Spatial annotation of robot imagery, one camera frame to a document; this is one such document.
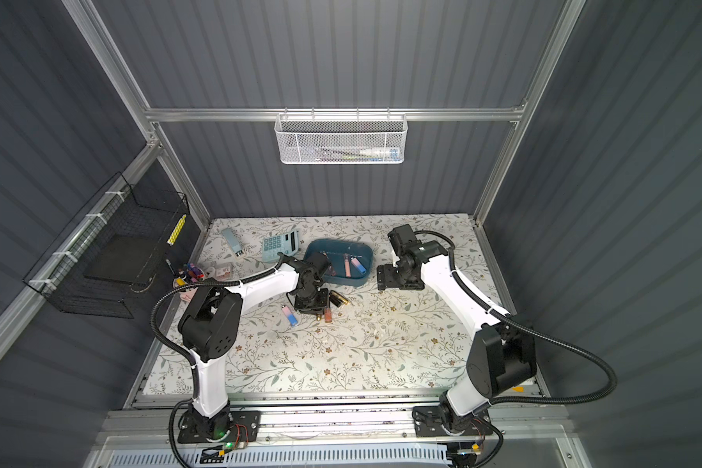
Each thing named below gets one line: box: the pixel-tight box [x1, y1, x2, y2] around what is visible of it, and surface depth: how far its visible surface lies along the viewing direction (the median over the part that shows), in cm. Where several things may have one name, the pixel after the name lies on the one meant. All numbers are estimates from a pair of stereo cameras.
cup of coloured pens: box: [171, 262, 206, 288], surface depth 89 cm
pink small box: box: [215, 266, 234, 281], surface depth 104 cm
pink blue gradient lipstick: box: [281, 305, 299, 327], surface depth 95 cm
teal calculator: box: [261, 230, 300, 263], surface depth 113 cm
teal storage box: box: [303, 238, 374, 287], surface depth 107 cm
